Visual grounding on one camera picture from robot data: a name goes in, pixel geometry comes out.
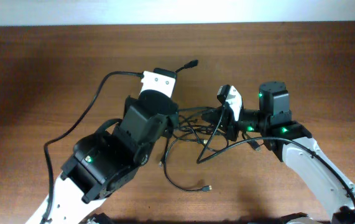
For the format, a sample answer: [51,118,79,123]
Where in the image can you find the thin black cable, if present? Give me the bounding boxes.
[158,105,262,192]

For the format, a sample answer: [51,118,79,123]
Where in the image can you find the thick black HDMI cable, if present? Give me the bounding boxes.
[174,59,199,74]

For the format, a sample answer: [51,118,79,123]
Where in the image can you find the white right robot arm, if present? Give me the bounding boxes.
[201,81,355,223]

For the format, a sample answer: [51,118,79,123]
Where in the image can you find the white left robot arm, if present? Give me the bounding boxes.
[28,90,178,223]

